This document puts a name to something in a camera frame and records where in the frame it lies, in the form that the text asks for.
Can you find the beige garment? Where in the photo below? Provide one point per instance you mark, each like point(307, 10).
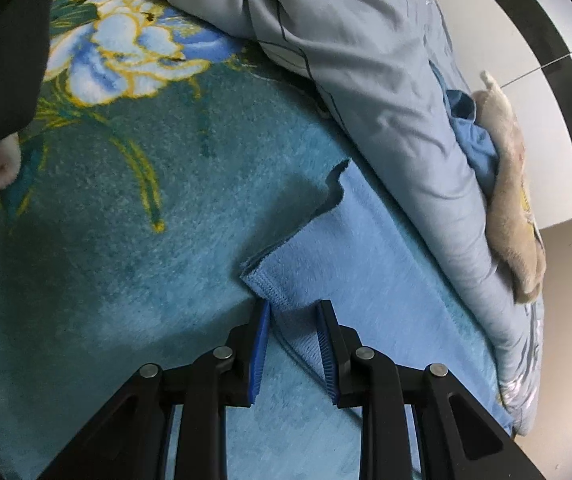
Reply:
point(511, 185)

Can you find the teal floral blanket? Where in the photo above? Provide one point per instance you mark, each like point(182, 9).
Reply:
point(116, 260)

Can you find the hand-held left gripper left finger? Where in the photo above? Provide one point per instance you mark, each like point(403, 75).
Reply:
point(261, 350)

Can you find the white wardrobe with black stripe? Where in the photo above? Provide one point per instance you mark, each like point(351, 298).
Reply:
point(516, 35)

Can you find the dark cloth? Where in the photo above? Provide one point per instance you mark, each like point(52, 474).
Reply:
point(1, 60)

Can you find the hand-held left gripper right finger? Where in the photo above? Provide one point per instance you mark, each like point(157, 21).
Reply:
point(327, 355)

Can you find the light blue floral duvet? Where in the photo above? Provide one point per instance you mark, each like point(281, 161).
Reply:
point(366, 85)

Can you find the blue garment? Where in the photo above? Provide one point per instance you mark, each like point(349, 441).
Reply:
point(471, 140)
point(366, 260)

